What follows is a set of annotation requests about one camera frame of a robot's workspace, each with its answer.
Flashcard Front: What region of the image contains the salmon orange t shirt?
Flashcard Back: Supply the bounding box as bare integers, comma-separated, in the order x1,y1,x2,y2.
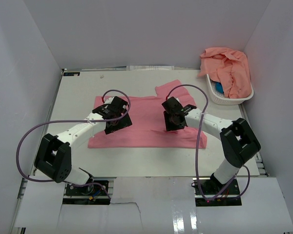
198,47,251,98

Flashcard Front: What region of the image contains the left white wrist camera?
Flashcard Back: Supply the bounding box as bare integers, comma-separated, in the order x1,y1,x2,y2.
107,96,128,113

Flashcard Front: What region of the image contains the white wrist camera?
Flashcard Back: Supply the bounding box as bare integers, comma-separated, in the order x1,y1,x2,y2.
166,97,181,103
107,96,128,113

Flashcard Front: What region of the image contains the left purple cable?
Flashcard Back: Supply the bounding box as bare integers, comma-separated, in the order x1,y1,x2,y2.
16,89,131,199

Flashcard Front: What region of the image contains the black label sticker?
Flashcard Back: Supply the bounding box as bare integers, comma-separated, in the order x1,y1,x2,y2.
63,72,80,77

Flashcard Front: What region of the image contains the white plastic basket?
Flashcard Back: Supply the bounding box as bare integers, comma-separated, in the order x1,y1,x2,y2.
205,74,254,105

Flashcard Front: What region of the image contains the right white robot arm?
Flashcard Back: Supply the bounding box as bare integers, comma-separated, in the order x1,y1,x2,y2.
162,97,261,195

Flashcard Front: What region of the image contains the pink t shirt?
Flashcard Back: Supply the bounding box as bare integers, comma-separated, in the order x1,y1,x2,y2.
88,80,198,149

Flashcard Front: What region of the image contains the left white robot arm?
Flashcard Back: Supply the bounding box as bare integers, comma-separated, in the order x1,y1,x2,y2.
34,96,132,195

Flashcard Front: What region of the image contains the blue cloth in basket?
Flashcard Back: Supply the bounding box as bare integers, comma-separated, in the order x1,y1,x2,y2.
215,82,224,94

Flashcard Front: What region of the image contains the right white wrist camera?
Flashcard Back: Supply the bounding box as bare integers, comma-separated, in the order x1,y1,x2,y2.
166,97,181,103

